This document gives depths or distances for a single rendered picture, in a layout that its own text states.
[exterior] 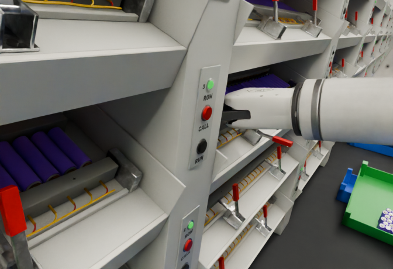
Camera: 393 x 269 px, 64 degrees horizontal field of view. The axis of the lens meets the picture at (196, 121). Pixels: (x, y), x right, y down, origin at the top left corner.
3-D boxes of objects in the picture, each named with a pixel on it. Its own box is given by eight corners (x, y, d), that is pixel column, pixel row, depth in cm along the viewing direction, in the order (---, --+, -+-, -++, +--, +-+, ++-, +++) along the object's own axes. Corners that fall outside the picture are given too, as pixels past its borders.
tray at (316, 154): (323, 157, 165) (340, 137, 158) (287, 208, 116) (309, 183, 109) (291, 133, 172) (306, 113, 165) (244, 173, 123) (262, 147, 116)
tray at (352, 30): (356, 45, 145) (376, 17, 138) (329, 51, 96) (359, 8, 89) (319, 23, 152) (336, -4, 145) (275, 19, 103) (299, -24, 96)
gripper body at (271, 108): (316, 78, 47) (247, 80, 53) (299, 87, 39) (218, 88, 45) (317, 127, 48) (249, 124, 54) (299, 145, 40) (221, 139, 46)
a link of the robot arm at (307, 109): (331, 75, 45) (309, 76, 47) (318, 82, 38) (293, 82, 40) (331, 131, 47) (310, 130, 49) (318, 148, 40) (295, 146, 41)
